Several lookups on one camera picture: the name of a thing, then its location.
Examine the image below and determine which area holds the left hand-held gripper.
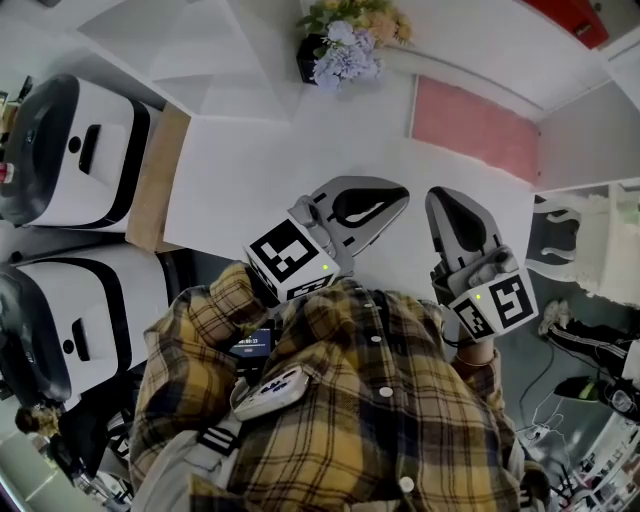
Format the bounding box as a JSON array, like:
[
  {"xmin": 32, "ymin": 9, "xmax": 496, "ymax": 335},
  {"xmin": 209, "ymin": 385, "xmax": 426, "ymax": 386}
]
[{"xmin": 243, "ymin": 175, "xmax": 411, "ymax": 306}]

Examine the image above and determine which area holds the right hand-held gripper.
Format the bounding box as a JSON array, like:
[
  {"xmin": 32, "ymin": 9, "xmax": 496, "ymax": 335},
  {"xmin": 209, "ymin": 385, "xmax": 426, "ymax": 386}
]
[{"xmin": 425, "ymin": 187, "xmax": 540, "ymax": 342}]

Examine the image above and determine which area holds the red book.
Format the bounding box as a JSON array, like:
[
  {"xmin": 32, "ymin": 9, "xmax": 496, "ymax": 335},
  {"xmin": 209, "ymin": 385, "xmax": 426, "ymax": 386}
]
[{"xmin": 523, "ymin": 0, "xmax": 610, "ymax": 50}]

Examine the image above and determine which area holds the person's left forearm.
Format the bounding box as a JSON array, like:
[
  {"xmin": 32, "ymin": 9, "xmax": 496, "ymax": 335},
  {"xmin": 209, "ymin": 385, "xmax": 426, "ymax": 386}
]
[{"xmin": 142, "ymin": 259, "xmax": 281, "ymax": 381}]

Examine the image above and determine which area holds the person's right forearm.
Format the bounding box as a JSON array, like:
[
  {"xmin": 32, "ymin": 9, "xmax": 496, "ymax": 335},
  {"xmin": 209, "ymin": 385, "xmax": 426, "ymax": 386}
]
[{"xmin": 447, "ymin": 334, "xmax": 504, "ymax": 401}]

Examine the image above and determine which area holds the pink flat pad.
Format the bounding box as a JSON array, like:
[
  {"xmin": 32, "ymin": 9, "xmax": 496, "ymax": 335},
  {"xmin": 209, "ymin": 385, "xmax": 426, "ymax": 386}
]
[{"xmin": 409, "ymin": 73, "xmax": 543, "ymax": 187}]

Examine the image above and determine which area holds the white shelving unit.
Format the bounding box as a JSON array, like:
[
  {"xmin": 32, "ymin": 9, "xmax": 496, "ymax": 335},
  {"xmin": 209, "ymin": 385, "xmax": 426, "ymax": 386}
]
[{"xmin": 74, "ymin": 0, "xmax": 640, "ymax": 264}]

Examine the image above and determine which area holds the white dressing table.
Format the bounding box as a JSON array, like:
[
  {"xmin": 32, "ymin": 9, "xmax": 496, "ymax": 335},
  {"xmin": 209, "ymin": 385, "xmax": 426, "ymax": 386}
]
[{"xmin": 524, "ymin": 182, "xmax": 640, "ymax": 306}]

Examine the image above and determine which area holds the black flower pot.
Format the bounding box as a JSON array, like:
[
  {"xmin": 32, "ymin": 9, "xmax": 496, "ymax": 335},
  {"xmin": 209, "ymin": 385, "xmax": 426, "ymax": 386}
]
[{"xmin": 295, "ymin": 33, "xmax": 331, "ymax": 86}]

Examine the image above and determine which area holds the artificial flower bouquet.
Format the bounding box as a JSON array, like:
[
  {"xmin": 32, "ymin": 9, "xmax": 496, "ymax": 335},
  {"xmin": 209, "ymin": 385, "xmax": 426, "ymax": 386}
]
[{"xmin": 295, "ymin": 0, "xmax": 415, "ymax": 94}]

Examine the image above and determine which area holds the black display device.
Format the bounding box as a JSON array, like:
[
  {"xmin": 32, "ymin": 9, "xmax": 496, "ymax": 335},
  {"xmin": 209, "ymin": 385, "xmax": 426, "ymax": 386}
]
[{"xmin": 229, "ymin": 327, "xmax": 275, "ymax": 374}]

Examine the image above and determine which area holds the person's yellow plaid shirt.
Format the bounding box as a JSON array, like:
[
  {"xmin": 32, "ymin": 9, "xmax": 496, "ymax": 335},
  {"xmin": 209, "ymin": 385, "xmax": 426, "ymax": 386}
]
[{"xmin": 128, "ymin": 259, "xmax": 551, "ymax": 512}]

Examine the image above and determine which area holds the white chest device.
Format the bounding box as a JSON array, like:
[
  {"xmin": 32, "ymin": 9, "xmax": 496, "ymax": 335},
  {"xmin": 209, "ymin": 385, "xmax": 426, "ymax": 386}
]
[{"xmin": 230, "ymin": 364, "xmax": 312, "ymax": 422}]

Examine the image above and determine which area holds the brown cardboard box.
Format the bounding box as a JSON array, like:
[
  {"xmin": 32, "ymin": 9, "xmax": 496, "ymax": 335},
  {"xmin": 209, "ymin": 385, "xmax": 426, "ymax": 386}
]
[{"xmin": 124, "ymin": 103, "xmax": 193, "ymax": 253}]

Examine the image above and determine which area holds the white and black robot machine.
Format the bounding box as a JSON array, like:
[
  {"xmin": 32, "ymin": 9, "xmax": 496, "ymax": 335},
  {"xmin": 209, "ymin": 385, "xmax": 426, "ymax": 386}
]
[
  {"xmin": 0, "ymin": 243, "xmax": 174, "ymax": 406},
  {"xmin": 0, "ymin": 73, "xmax": 164, "ymax": 234}
]

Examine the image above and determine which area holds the black wrist cord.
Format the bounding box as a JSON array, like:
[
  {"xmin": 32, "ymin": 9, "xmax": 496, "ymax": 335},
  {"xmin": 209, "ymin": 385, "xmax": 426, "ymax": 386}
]
[{"xmin": 442, "ymin": 324, "xmax": 476, "ymax": 349}]

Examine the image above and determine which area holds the gold bracelet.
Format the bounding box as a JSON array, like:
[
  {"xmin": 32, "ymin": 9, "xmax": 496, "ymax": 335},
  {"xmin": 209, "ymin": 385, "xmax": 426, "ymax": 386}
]
[{"xmin": 452, "ymin": 352, "xmax": 496, "ymax": 370}]

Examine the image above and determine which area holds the black floor cable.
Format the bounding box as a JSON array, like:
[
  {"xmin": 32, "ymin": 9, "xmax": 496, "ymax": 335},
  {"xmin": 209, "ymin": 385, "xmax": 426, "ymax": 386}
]
[{"xmin": 519, "ymin": 344, "xmax": 557, "ymax": 426}]

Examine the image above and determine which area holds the white floor cable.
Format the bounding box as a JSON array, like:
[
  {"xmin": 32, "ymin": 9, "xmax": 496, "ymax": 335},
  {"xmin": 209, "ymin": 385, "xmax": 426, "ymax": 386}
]
[{"xmin": 517, "ymin": 399, "xmax": 569, "ymax": 442}]

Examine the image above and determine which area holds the grey shoulder strap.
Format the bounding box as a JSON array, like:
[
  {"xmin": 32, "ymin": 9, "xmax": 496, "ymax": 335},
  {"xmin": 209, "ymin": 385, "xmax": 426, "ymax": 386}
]
[{"xmin": 132, "ymin": 424, "xmax": 242, "ymax": 512}]

